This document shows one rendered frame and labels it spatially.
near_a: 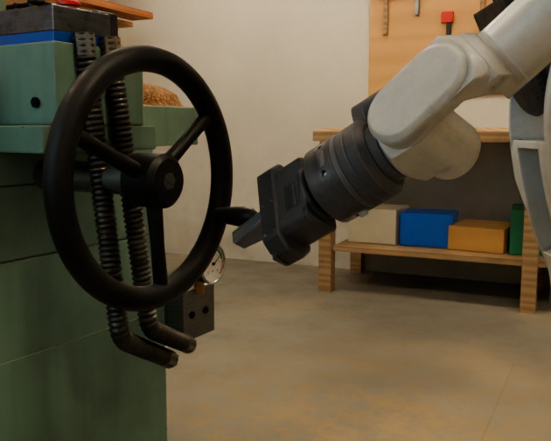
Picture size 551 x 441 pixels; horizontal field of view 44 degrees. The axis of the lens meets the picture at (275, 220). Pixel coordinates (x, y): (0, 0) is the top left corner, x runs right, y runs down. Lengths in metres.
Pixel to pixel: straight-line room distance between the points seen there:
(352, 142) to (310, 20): 3.66
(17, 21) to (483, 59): 0.51
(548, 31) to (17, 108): 0.56
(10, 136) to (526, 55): 0.53
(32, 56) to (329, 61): 3.53
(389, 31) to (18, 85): 3.45
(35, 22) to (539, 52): 0.52
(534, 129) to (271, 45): 3.45
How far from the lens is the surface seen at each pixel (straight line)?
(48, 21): 0.81
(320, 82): 4.27
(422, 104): 0.64
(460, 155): 0.71
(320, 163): 0.70
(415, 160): 0.68
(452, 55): 0.65
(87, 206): 0.94
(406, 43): 4.11
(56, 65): 0.79
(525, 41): 0.66
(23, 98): 0.82
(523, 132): 1.06
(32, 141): 0.78
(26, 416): 0.93
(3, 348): 0.89
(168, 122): 1.06
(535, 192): 1.05
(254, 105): 4.45
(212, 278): 1.06
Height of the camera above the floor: 0.87
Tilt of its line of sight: 8 degrees down
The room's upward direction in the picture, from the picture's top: straight up
